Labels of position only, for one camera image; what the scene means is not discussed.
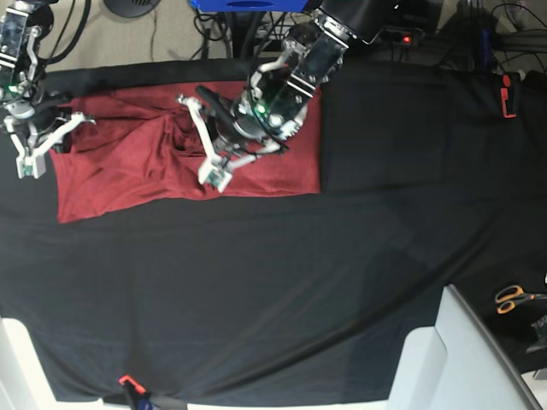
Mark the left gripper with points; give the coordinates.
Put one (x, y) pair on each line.
(236, 131)

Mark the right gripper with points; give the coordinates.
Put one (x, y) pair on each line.
(29, 128)

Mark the maroon long-sleeve T-shirt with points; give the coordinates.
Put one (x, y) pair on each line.
(128, 158)

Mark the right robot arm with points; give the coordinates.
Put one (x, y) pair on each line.
(24, 24)

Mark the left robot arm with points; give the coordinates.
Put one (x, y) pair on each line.
(273, 104)

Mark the blue plastic box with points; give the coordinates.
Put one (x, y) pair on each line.
(212, 6)

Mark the dark round fan base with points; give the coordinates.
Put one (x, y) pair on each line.
(130, 8)

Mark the white power strip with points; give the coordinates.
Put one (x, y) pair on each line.
(391, 34)

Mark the black table cloth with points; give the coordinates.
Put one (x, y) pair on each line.
(294, 300)

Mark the blue clamp at bottom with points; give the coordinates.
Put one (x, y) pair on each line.
(137, 397)

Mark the orange black clamp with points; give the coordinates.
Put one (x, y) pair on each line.
(510, 91)

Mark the crumpled black plastic piece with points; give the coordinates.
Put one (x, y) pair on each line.
(539, 327)

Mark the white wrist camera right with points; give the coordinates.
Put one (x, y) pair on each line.
(30, 166)

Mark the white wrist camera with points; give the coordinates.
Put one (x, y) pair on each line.
(213, 175)
(30, 166)

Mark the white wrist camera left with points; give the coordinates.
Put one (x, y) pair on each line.
(213, 175)

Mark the black stand post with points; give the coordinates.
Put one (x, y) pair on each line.
(243, 30)

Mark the yellow-handled scissors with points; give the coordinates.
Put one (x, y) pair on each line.
(513, 296)

